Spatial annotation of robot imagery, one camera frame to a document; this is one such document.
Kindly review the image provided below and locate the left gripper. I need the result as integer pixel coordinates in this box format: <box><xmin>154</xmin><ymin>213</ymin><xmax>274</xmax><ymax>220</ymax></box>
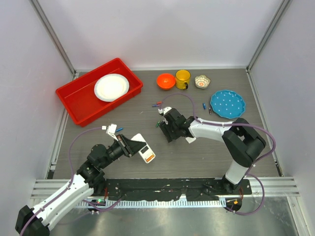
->
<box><xmin>100</xmin><ymin>134</ymin><xmax>146</xmax><ymax>168</ymax></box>

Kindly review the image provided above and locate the white remote control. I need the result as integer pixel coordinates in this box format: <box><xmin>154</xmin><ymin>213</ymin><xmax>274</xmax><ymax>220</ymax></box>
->
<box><xmin>131</xmin><ymin>133</ymin><xmax>156</xmax><ymax>164</ymax></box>

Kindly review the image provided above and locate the white battery cover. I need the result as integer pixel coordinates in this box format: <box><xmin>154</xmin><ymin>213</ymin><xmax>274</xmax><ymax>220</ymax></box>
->
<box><xmin>185</xmin><ymin>137</ymin><xmax>196</xmax><ymax>144</ymax></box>

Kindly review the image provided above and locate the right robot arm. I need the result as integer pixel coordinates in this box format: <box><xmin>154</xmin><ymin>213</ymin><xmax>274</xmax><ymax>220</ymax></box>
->
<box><xmin>158</xmin><ymin>107</ymin><xmax>266</xmax><ymax>194</ymax></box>

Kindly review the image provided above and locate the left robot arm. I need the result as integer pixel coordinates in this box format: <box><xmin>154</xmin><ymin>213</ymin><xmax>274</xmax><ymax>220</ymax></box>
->
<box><xmin>15</xmin><ymin>134</ymin><xmax>150</xmax><ymax>236</ymax></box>

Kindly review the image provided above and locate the orange bowl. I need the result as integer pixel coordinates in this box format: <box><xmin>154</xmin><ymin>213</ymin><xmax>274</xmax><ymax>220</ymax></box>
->
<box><xmin>157</xmin><ymin>73</ymin><xmax>176</xmax><ymax>90</ymax></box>

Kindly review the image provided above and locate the yellow mug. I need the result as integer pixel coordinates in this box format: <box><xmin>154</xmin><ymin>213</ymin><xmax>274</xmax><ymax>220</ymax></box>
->
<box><xmin>175</xmin><ymin>70</ymin><xmax>191</xmax><ymax>90</ymax></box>

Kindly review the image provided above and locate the patterned small bowl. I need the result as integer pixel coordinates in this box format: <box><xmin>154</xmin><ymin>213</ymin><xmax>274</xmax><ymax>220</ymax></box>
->
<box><xmin>194</xmin><ymin>75</ymin><xmax>211</xmax><ymax>89</ymax></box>

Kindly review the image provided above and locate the blue dotted plate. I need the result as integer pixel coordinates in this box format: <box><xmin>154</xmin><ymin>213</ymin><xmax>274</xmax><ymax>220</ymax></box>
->
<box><xmin>210</xmin><ymin>89</ymin><xmax>246</xmax><ymax>119</ymax></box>

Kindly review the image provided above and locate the white paper plate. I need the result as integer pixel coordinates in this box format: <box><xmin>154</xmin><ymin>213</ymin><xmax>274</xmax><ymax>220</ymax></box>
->
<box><xmin>94</xmin><ymin>74</ymin><xmax>129</xmax><ymax>102</ymax></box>

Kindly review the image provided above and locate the red plastic bin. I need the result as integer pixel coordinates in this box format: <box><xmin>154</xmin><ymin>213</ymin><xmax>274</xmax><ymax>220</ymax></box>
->
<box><xmin>56</xmin><ymin>58</ymin><xmax>143</xmax><ymax>127</ymax></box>

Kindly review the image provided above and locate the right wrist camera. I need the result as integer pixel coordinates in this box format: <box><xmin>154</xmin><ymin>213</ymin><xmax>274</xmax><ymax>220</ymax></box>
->
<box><xmin>158</xmin><ymin>107</ymin><xmax>172</xmax><ymax>116</ymax></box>

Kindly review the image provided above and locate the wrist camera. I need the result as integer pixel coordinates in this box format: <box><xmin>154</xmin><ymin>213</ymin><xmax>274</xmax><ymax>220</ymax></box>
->
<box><xmin>101</xmin><ymin>124</ymin><xmax>118</xmax><ymax>141</ymax></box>
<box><xmin>158</xmin><ymin>107</ymin><xmax>172</xmax><ymax>116</ymax></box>

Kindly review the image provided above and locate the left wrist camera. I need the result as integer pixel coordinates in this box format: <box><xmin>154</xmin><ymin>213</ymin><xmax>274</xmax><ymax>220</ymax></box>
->
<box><xmin>101</xmin><ymin>124</ymin><xmax>118</xmax><ymax>141</ymax></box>

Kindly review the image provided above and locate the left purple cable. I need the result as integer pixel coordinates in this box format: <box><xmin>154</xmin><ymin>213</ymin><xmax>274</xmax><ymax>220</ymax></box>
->
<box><xmin>19</xmin><ymin>126</ymin><xmax>104</xmax><ymax>236</ymax></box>

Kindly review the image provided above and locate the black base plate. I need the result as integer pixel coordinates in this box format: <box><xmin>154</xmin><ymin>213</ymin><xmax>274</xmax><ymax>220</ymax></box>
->
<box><xmin>76</xmin><ymin>177</ymin><xmax>252</xmax><ymax>202</ymax></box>

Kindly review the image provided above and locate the white cable duct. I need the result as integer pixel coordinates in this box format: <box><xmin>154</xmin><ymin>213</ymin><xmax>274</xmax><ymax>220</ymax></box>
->
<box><xmin>41</xmin><ymin>198</ymin><xmax>226</xmax><ymax>209</ymax></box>

